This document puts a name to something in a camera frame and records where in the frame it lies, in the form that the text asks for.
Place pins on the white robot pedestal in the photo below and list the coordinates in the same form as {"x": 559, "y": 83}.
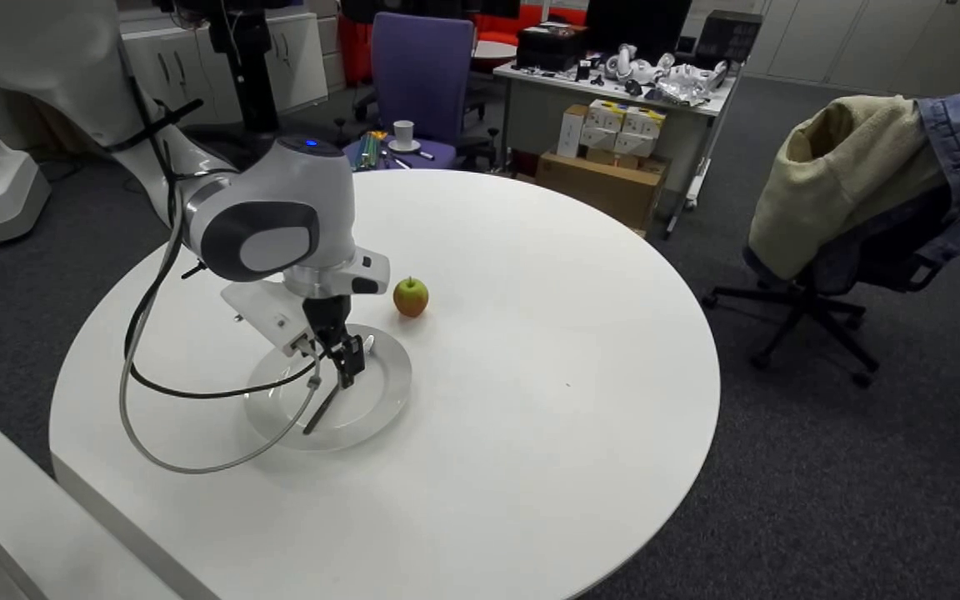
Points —
{"x": 13, "y": 500}

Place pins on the small black monitor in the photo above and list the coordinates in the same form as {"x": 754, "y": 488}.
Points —
{"x": 730, "y": 35}

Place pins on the purple office chair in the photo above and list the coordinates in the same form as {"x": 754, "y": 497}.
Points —
{"x": 425, "y": 67}

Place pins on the large black monitor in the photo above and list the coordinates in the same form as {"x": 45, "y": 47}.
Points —
{"x": 633, "y": 23}

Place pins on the plain white carton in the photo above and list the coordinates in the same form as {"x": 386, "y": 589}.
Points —
{"x": 570, "y": 131}

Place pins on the white cup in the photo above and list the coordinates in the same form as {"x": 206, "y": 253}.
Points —
{"x": 405, "y": 131}

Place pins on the beige jacket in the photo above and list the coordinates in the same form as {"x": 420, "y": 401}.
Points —
{"x": 833, "y": 179}

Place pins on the white round plate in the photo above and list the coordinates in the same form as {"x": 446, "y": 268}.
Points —
{"x": 376, "y": 405}

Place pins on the black swivel office chair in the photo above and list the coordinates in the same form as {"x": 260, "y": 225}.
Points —
{"x": 815, "y": 306}

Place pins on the brown cardboard box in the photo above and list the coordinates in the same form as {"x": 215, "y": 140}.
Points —
{"x": 602, "y": 186}

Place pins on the pile of white clutter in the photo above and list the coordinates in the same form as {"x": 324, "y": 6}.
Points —
{"x": 657, "y": 78}

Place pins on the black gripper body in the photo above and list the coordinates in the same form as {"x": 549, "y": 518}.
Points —
{"x": 329, "y": 318}

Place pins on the white box with yellow labels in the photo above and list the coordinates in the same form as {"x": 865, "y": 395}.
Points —
{"x": 625, "y": 131}

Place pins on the white saucer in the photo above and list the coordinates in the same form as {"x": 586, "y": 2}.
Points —
{"x": 405, "y": 149}

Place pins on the white filing cabinet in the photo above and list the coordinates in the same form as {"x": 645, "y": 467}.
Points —
{"x": 300, "y": 53}

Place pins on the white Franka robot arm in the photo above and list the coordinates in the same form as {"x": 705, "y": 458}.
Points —
{"x": 314, "y": 200}

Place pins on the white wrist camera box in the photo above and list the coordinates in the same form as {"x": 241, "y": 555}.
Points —
{"x": 263, "y": 312}

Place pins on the black tripod stand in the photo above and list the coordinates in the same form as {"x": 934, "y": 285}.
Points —
{"x": 249, "y": 67}

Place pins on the black box device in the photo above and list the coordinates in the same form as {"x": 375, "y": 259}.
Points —
{"x": 550, "y": 47}

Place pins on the white office desk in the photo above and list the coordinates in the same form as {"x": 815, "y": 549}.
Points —
{"x": 517, "y": 112}

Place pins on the red green apple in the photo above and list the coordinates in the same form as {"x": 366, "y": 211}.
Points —
{"x": 412, "y": 298}

